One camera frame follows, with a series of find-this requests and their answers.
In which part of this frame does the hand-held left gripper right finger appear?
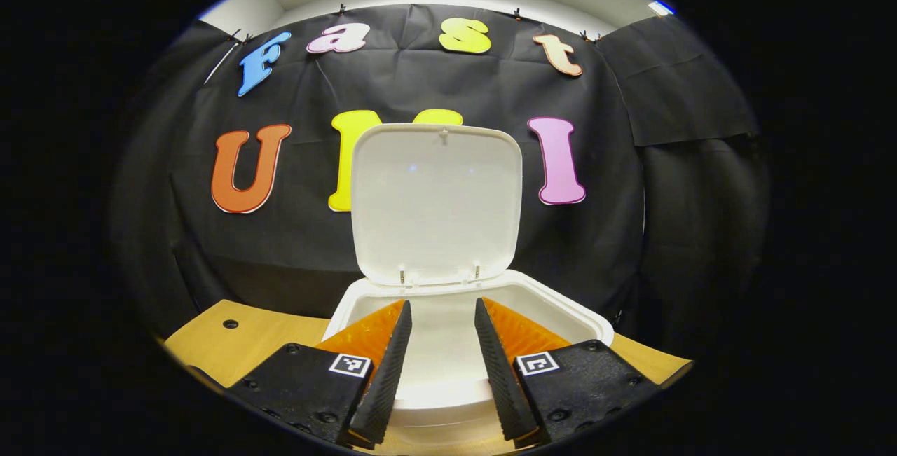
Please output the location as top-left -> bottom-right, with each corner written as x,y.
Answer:
474,297 -> 663,448

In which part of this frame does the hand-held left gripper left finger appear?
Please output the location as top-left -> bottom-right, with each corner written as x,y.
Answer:
228,299 -> 413,450

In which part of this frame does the white garbage bin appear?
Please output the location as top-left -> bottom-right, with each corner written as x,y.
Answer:
321,123 -> 615,436

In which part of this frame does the white garbage bin lid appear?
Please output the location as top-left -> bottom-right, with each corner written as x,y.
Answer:
350,123 -> 523,287

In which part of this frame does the wooden desktop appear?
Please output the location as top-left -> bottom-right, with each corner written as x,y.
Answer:
163,300 -> 694,455

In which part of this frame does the black backdrop cloth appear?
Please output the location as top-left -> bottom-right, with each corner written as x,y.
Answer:
112,4 -> 772,359

